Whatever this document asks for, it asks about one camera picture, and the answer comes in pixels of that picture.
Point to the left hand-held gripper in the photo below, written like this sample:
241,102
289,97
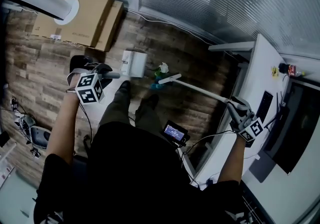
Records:
88,88

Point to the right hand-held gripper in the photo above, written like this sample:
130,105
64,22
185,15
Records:
250,125

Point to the white broom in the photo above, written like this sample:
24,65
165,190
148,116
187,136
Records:
195,88

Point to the blue trash scrap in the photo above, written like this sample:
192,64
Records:
155,85

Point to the green trash scrap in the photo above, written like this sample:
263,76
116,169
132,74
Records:
157,72

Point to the white paper trash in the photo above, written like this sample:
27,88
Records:
164,68

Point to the person's right forearm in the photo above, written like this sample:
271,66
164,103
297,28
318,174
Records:
232,160

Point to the person's left forearm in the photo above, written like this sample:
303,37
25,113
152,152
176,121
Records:
63,128

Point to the wooden plank floor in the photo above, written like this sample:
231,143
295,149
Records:
190,58

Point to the grey round floor device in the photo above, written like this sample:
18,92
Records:
40,138

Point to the person's left black shoe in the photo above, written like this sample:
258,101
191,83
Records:
124,86

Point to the person's black shoe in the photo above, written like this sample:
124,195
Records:
153,99
124,86

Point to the black keyboard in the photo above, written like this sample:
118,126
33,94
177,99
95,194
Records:
265,105

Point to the black round object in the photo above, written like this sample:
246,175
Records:
78,61

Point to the person's left trouser leg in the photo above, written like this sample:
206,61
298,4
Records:
117,108

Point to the person's trouser leg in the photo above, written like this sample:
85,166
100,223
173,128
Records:
117,108
148,115

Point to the narrow cardboard box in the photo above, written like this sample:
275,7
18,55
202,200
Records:
110,28

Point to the yellow small wrapper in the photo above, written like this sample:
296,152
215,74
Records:
274,71

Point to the person's right black shoe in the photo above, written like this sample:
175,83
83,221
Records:
153,99

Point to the person's right trouser leg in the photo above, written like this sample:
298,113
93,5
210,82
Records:
148,115

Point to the large flat cardboard box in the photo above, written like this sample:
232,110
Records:
85,15

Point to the dark soda bottle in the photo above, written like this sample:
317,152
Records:
288,70

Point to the black computer monitor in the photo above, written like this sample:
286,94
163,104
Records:
297,128

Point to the small black screen device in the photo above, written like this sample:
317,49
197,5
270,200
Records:
174,133

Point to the white desk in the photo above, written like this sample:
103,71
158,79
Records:
275,193

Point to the window blinds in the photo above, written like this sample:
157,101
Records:
225,0

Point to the person's black shirt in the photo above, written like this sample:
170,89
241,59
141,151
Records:
135,180

